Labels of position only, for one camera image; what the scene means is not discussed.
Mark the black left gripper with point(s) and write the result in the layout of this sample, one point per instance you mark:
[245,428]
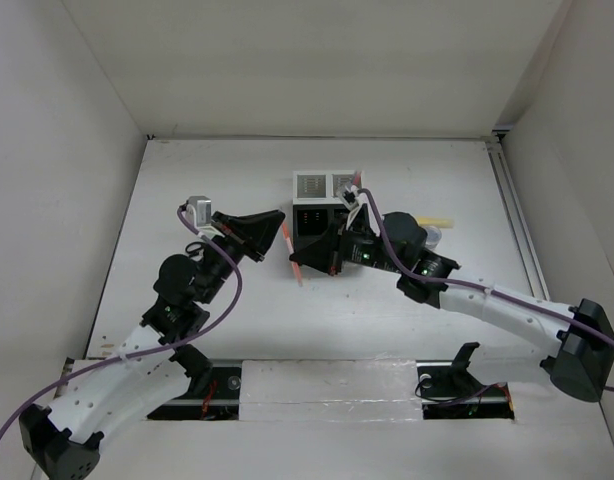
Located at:
[256,232]

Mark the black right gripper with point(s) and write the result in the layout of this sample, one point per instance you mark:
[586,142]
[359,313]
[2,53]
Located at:
[327,254]

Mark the clear jar of paperclips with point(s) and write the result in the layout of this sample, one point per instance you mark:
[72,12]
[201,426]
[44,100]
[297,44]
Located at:
[433,236]

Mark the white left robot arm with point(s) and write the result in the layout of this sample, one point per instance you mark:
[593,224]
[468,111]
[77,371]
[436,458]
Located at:
[157,362]

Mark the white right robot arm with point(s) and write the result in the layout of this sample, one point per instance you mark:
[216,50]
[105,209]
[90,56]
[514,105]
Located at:
[577,341]

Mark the black slotted organizer box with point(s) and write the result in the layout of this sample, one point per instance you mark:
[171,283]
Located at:
[310,222]

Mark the white slotted organizer box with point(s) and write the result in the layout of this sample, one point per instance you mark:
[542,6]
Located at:
[319,186]

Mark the yellow highlighter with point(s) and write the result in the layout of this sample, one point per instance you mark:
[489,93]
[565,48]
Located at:
[441,223]

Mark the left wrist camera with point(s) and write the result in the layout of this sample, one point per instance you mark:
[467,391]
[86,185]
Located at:
[197,211]

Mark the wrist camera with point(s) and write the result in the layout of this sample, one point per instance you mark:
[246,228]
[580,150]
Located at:
[197,211]
[349,196]

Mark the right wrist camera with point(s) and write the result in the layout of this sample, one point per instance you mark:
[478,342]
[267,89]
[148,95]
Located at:
[349,196]

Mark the black handled scissors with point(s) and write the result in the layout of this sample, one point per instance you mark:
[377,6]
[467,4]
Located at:
[194,249]

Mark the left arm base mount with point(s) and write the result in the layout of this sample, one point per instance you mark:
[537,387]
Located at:
[213,389]

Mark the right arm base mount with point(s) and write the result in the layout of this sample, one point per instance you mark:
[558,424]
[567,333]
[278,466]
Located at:
[448,391]

